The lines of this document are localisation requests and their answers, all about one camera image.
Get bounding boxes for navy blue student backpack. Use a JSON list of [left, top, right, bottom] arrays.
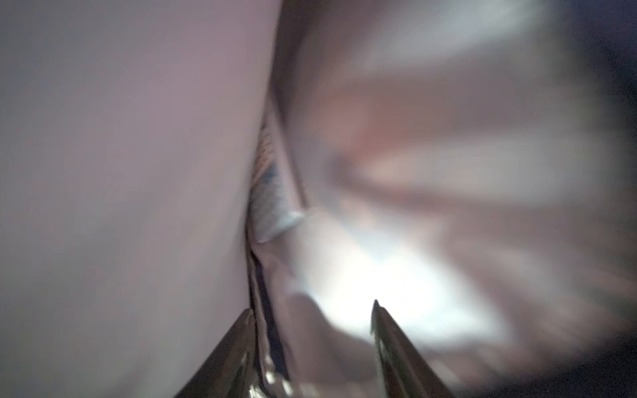
[[1, 1, 636, 397]]

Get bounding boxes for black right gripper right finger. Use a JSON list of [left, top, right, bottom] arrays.
[[371, 301, 453, 398]]

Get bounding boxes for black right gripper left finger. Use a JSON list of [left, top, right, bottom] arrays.
[[176, 308, 256, 398]]

